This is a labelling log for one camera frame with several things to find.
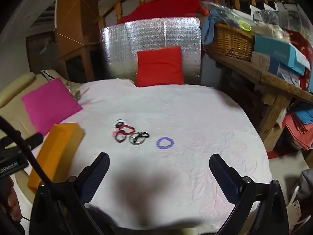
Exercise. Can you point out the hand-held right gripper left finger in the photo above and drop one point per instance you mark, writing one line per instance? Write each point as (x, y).
(95, 176)

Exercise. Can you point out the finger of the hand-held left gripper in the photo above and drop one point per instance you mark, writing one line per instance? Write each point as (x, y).
(34, 139)

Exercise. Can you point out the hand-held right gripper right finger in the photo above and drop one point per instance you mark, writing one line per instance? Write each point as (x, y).
(223, 178)

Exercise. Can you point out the orange cardboard box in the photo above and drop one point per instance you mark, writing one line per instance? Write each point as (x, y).
(61, 146)

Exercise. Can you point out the black hair scrunchie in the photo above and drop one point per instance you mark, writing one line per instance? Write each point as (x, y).
(117, 121)

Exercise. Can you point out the person's left hand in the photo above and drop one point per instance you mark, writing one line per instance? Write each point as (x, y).
(9, 195)

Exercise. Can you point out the pink cushion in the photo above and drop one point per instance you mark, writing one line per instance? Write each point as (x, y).
(49, 102)

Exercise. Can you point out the beige sofa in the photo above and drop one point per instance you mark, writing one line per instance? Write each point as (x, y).
(14, 93)

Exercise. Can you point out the white embossed table cloth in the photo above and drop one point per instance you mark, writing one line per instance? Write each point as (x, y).
(195, 127)

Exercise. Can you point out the patterned crumpled cloth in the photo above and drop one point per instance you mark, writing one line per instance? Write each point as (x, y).
(74, 93)

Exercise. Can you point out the stack of folded cloths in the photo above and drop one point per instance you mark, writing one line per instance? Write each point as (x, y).
(298, 127)

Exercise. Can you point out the wooden side table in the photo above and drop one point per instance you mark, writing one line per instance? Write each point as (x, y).
(276, 90)

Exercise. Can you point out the small blue cardboard box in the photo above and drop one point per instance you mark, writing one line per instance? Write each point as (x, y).
(286, 74)

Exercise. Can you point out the white patterned box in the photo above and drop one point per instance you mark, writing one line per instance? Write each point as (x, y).
(260, 58)

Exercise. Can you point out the red cushion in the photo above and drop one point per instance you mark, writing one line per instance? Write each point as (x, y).
(159, 66)

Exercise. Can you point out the wooden cabinet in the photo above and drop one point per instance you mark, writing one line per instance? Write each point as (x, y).
(75, 17)

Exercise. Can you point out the silver insulation sheet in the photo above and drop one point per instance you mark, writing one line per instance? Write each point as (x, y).
(122, 41)

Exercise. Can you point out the wicker basket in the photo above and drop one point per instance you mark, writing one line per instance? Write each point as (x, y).
(229, 42)

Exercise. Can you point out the long blue cardboard box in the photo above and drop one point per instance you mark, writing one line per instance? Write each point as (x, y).
(278, 51)

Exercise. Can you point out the blue cloth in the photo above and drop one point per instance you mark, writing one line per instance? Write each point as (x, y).
(207, 27)

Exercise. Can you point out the red printed bag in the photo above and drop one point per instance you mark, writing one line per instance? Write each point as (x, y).
(302, 44)

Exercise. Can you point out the clear plastic bag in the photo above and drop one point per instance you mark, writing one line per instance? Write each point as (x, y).
(225, 12)

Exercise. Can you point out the red cloth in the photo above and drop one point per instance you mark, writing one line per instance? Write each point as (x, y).
(166, 7)

